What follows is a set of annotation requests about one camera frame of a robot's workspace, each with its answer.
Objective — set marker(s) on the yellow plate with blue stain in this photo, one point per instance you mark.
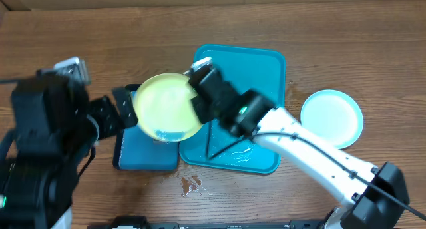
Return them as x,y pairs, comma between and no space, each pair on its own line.
164,110

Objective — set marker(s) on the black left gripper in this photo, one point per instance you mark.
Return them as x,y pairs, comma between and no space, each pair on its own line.
104,108

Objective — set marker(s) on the black tray with water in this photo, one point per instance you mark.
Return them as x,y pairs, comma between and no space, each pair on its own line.
134,150

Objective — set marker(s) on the light blue plate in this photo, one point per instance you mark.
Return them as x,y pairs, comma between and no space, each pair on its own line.
334,116

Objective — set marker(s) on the teal plastic tray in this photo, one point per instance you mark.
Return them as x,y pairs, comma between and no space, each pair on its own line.
246,68

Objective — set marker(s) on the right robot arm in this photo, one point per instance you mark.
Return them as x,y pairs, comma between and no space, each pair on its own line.
369,196

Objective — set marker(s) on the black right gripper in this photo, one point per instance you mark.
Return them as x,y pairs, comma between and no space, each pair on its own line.
206,91

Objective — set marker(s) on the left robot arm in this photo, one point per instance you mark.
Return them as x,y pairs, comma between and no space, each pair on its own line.
56,127

